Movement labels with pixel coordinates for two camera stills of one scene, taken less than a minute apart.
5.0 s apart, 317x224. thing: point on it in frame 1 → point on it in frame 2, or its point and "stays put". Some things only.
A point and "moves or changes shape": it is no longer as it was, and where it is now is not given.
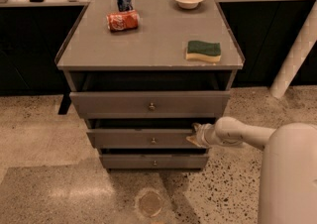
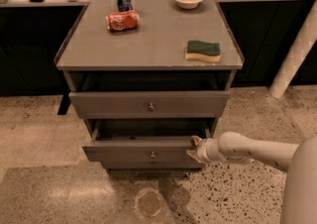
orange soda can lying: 122,20 stays put
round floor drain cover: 151,203 stays put
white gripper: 202,135 → 205,151
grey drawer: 142,138 moves or changes shape
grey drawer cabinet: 143,66 stays put
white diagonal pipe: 304,43 stays put
